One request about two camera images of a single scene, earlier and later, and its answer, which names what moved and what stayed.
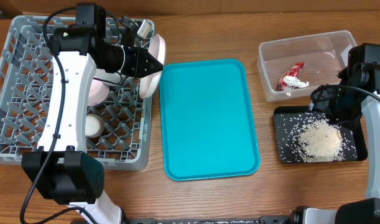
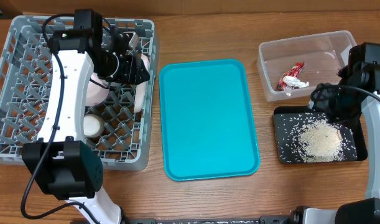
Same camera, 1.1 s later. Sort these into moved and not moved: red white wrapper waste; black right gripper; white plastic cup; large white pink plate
Moved: large white pink plate
Not moved: black right gripper; red white wrapper waste; white plastic cup
